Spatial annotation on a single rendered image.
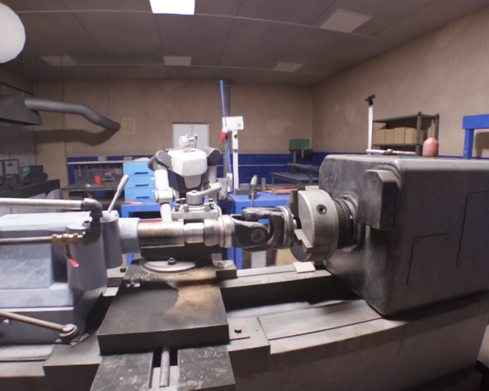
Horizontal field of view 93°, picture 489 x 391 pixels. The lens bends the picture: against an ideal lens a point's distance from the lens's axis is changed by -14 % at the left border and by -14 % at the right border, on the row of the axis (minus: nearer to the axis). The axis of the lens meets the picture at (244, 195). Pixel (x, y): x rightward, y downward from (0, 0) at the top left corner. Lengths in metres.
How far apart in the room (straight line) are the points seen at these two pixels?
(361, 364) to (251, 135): 7.52
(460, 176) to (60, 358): 1.22
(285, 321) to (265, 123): 7.62
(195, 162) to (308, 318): 1.38
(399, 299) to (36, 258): 1.09
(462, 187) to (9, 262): 1.38
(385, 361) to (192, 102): 7.61
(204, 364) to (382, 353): 0.60
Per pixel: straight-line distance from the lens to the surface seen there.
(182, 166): 1.91
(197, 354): 0.72
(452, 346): 1.31
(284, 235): 0.87
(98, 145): 8.27
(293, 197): 0.93
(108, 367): 0.74
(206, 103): 8.03
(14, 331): 0.97
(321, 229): 0.85
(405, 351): 1.12
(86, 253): 0.79
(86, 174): 5.26
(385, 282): 0.92
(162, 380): 0.67
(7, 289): 0.96
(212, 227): 0.84
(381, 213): 0.82
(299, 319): 0.91
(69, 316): 0.88
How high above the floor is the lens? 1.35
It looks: 9 degrees down
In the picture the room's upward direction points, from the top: straight up
